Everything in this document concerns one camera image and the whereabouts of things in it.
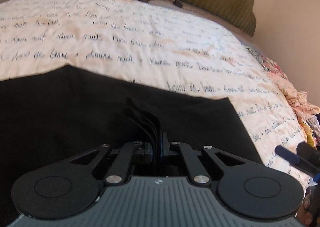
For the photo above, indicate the white script-print bedspread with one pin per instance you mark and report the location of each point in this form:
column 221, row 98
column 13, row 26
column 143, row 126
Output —
column 154, row 46

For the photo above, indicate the right hand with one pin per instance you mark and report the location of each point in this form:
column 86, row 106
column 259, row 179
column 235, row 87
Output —
column 303, row 214

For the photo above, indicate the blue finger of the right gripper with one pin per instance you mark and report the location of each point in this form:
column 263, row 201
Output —
column 287, row 155
column 308, row 153

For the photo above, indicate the black pants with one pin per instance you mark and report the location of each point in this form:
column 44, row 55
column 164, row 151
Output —
column 50, row 117

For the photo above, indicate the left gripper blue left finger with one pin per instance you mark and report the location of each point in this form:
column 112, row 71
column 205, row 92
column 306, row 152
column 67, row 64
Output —
column 143, row 152

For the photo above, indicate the floral crumpled blanket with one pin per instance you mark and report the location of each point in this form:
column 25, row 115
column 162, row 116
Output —
column 305, row 112

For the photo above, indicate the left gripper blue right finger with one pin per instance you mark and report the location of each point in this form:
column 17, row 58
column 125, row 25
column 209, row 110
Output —
column 169, row 149

